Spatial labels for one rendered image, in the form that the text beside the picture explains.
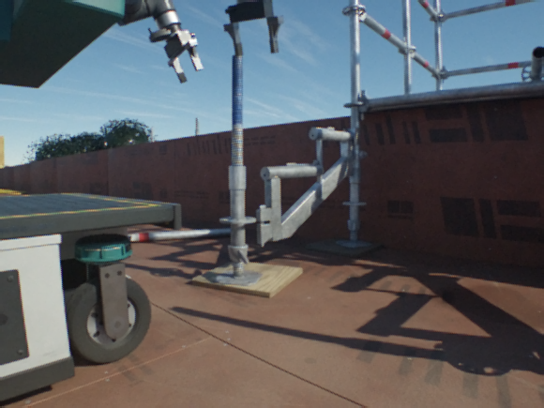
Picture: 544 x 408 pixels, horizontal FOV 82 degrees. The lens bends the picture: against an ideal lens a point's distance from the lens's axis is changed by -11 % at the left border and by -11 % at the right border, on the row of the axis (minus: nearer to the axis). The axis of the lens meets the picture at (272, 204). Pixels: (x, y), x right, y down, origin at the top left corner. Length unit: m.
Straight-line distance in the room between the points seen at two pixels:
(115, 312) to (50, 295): 0.17
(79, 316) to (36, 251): 0.19
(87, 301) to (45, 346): 0.13
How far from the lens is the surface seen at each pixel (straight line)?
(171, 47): 1.40
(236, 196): 1.16
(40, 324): 0.62
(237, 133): 1.17
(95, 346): 0.77
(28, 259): 0.59
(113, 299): 0.73
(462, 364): 0.82
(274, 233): 1.30
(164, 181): 3.37
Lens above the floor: 0.38
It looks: 5 degrees down
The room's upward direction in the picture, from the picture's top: straight up
